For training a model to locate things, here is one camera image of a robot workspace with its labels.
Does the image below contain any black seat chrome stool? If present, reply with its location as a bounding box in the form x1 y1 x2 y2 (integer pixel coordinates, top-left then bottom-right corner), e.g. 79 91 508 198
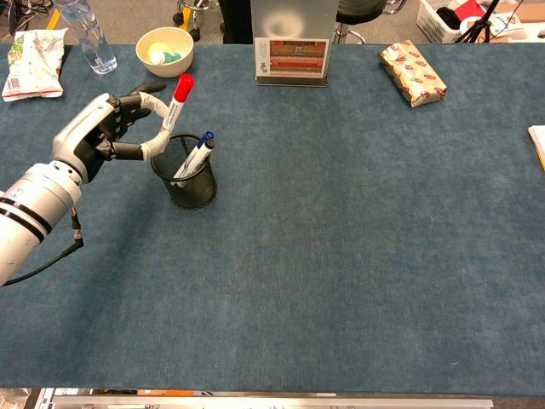
331 0 408 45

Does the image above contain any black-capped white marker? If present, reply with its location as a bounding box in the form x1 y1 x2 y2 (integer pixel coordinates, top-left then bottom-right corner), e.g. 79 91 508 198
176 140 215 188

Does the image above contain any gold red wrapped package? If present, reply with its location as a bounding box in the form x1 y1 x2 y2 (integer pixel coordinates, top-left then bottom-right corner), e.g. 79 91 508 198
378 39 449 108

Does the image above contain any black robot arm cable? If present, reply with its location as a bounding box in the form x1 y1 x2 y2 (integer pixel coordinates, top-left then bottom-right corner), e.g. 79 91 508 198
2 206 85 286

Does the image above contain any small green white bottle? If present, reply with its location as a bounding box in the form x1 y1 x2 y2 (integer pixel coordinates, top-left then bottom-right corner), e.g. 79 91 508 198
151 49 183 66

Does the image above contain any aluminium profile rail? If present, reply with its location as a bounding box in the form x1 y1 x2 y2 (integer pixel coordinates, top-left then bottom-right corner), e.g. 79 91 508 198
53 395 495 409

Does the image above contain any beige bowl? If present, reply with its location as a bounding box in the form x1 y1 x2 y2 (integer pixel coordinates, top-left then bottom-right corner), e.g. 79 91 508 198
135 26 195 78

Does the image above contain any white plastic basket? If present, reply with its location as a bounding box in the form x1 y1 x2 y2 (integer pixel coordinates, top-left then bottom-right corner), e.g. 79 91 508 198
416 0 486 44

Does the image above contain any red cap marker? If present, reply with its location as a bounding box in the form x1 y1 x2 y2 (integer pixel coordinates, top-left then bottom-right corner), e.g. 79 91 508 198
159 72 197 136

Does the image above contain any black mesh pen cup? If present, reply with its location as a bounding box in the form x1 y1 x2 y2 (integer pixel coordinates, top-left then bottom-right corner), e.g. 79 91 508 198
150 132 218 210

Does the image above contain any white snack bag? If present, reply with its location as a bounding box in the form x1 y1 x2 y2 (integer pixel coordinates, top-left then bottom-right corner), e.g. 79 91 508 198
1 28 69 102

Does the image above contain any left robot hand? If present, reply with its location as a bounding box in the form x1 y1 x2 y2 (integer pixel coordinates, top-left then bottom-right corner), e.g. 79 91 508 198
52 82 182 185

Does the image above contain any black tripod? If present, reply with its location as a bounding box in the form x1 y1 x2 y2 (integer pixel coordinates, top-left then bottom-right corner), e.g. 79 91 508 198
457 0 502 43

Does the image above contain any acrylic sign stand with card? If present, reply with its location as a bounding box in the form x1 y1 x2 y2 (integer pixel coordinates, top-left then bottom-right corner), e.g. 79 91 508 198
250 0 340 88

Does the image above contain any chrome wheeled stool base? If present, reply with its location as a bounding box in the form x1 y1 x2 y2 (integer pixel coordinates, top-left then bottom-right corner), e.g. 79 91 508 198
172 0 222 43

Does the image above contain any blue cap marker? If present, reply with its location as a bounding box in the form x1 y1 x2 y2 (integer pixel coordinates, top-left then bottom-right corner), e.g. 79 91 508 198
172 130 215 180

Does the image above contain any blue felt table cloth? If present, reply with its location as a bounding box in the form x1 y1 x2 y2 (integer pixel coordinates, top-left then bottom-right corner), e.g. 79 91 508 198
0 42 545 395

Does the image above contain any clear plastic water bottle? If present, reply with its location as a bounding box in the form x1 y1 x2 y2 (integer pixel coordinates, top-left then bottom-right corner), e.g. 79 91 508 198
53 0 118 76

